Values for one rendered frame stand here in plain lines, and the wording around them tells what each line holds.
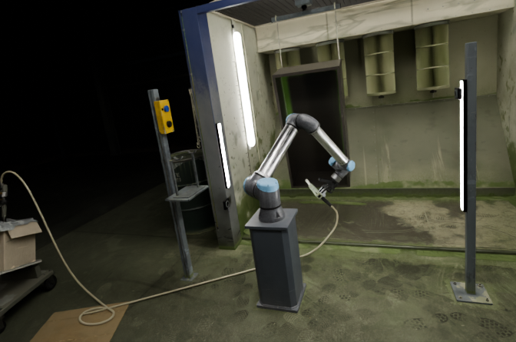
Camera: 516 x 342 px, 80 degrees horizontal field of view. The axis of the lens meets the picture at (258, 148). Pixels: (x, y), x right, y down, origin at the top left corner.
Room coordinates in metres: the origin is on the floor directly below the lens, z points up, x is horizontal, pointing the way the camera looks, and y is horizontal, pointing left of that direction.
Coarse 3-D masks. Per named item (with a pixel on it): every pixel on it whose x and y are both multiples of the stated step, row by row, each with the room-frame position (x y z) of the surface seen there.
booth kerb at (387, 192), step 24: (288, 192) 3.94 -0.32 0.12; (312, 192) 3.83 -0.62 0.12; (336, 192) 3.71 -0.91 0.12; (360, 192) 3.61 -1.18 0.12; (384, 192) 3.50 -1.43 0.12; (408, 192) 3.41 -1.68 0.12; (432, 192) 3.32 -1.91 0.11; (456, 192) 3.23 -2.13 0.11; (480, 192) 3.15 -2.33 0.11; (504, 192) 3.07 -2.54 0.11
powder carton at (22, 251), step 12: (0, 228) 2.31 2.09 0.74; (12, 228) 2.36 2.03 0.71; (24, 228) 2.46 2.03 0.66; (36, 228) 2.56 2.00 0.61; (0, 240) 2.31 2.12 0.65; (12, 240) 2.37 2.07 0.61; (24, 240) 2.47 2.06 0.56; (0, 252) 2.29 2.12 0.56; (12, 252) 2.34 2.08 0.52; (24, 252) 2.43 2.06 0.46; (0, 264) 2.26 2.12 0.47; (12, 264) 2.31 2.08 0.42
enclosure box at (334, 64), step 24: (288, 72) 2.88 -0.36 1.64; (312, 72) 2.78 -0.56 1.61; (336, 72) 3.06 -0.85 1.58; (288, 96) 3.27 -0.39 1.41; (312, 96) 3.19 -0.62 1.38; (336, 96) 3.11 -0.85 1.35; (336, 120) 3.17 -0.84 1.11; (312, 144) 3.31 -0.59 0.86; (336, 144) 3.23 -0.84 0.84; (288, 168) 3.08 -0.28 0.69; (312, 168) 3.38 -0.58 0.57
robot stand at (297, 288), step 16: (288, 208) 2.17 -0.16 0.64; (256, 224) 1.97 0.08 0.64; (272, 224) 1.94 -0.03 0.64; (288, 224) 1.91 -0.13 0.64; (256, 240) 1.96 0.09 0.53; (272, 240) 1.92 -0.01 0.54; (288, 240) 1.91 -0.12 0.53; (256, 256) 1.97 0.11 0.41; (272, 256) 1.93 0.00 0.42; (288, 256) 1.91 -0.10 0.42; (256, 272) 2.00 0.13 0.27; (272, 272) 1.93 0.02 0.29; (288, 272) 1.90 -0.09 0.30; (272, 288) 1.94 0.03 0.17; (288, 288) 1.90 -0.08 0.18; (304, 288) 2.09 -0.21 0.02; (256, 304) 1.98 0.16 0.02; (272, 304) 1.95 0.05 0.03; (288, 304) 1.90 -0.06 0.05
